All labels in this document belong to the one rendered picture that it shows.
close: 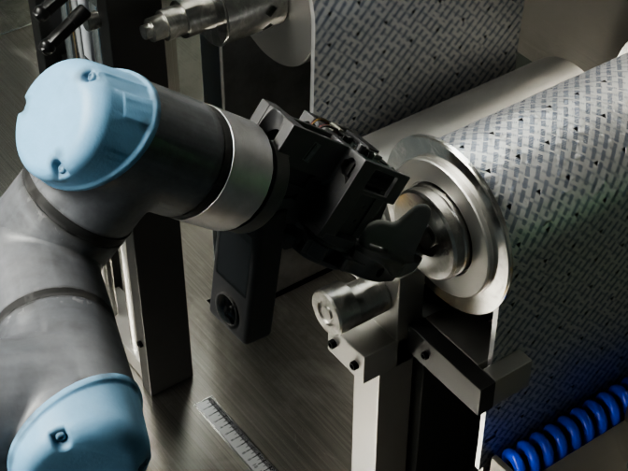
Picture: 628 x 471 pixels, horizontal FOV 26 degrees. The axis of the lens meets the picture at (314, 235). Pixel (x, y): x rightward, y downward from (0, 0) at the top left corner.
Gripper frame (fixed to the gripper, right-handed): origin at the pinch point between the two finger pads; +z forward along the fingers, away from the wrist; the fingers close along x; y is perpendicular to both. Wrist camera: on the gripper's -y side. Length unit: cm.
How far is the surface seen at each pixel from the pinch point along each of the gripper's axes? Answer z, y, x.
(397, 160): 0.1, 6.0, 5.0
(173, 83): 32, -10, 67
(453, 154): -2.8, 9.4, -1.3
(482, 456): 16.2, -12.1, -7.1
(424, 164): -1.7, 7.3, 1.2
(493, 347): 7.5, -2.1, -7.1
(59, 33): -16.5, -0.1, 27.8
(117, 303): 15.0, -27.6, 38.1
